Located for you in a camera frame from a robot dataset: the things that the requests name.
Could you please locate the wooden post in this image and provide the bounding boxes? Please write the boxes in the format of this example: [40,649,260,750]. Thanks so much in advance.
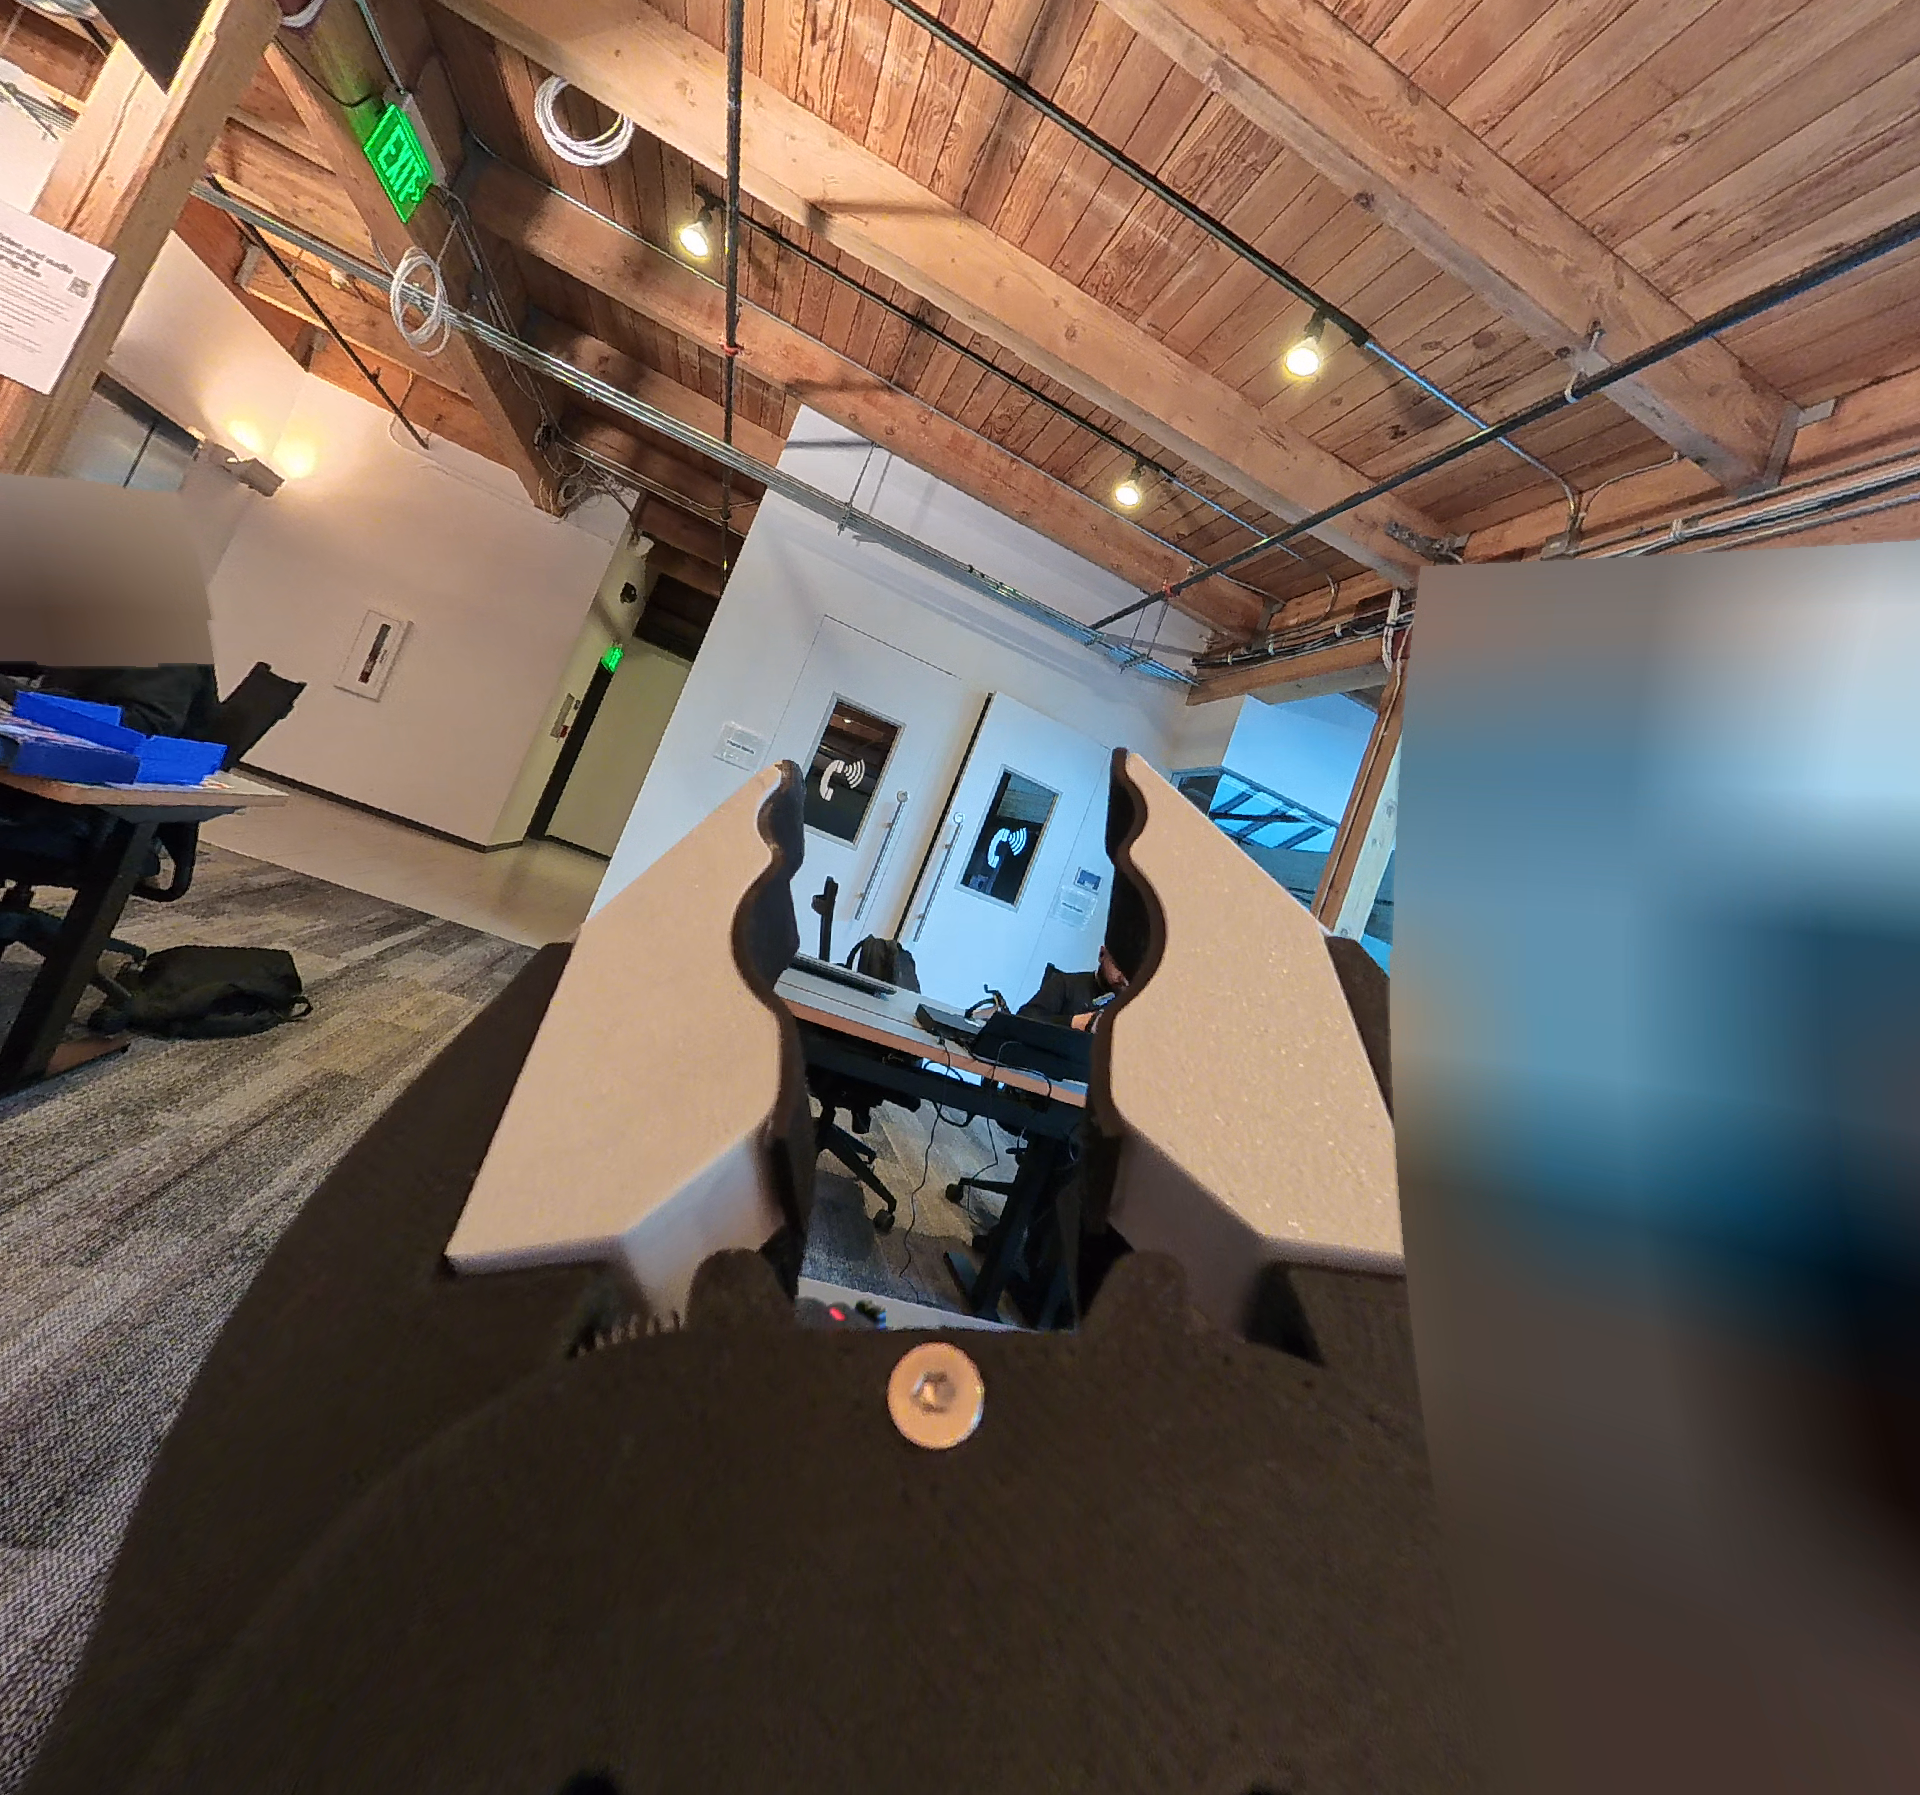
[0,0,295,476]
[1318,656,1411,933]

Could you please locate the blue trays on desk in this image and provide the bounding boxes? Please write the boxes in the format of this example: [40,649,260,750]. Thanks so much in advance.
[0,656,307,774]

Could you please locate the white top office desk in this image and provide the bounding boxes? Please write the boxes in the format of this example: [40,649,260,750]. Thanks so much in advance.
[780,965,1098,1329]

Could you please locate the black vertical pipe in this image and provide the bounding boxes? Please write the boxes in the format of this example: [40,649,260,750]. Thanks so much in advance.
[720,0,751,537]

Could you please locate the black backpack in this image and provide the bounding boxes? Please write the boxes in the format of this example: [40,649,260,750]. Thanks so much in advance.
[87,944,312,1045]

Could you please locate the black bag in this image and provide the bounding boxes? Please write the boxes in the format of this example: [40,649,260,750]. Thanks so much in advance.
[917,1003,1098,1089]

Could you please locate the black office chair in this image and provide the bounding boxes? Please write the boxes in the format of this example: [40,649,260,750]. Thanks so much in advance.
[811,933,923,1234]
[0,827,200,1010]

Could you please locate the white phone booth door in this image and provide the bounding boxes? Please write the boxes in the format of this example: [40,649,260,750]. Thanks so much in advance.
[780,622,968,957]
[911,695,1118,991]

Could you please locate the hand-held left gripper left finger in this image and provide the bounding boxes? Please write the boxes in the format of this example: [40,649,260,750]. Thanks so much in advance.
[445,763,814,1320]

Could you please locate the black lighting track rail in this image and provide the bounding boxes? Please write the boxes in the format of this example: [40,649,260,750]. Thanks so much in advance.
[746,0,1373,343]

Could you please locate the wooden top office desk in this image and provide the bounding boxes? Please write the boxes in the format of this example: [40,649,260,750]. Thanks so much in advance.
[0,768,291,1099]

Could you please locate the dark doorway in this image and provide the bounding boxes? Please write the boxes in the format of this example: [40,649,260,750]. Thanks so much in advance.
[528,632,692,861]

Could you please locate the white paper notice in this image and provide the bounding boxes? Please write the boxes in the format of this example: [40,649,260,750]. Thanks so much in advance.
[0,194,119,392]

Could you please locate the white wall cabinet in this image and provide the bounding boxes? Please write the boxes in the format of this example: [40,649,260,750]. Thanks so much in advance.
[331,603,413,699]

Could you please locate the glass window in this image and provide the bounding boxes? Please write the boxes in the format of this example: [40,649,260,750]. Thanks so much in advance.
[1168,763,1391,930]

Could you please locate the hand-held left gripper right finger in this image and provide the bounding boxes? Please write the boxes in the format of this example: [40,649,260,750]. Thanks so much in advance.
[1078,750,1406,1329]

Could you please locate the long black ceiling pipe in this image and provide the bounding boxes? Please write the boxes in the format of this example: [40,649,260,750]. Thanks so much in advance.
[1090,217,1920,632]

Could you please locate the white cable coil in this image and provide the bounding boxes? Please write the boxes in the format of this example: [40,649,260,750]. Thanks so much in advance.
[531,74,633,170]
[389,245,452,360]

